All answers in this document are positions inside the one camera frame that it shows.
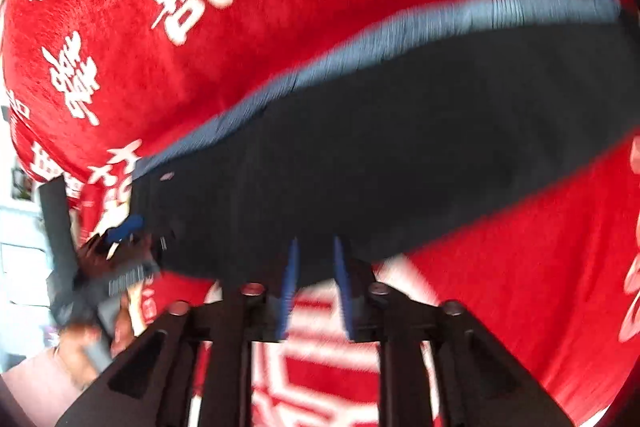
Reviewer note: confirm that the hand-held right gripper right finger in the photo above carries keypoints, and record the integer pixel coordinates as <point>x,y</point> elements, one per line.
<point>346,297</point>

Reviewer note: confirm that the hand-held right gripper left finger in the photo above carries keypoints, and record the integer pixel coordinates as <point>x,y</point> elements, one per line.
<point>288,292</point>

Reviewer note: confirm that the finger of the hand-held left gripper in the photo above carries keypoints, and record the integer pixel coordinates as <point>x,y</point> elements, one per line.
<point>125,227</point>

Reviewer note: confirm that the dark pants with blue waistband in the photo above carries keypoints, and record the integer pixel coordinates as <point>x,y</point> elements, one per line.
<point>375,132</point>

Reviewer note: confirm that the person's left forearm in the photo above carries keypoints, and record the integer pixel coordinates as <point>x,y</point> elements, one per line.
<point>45,372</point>

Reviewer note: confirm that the white furniture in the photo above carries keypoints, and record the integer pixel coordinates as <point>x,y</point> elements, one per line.
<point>20,232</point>

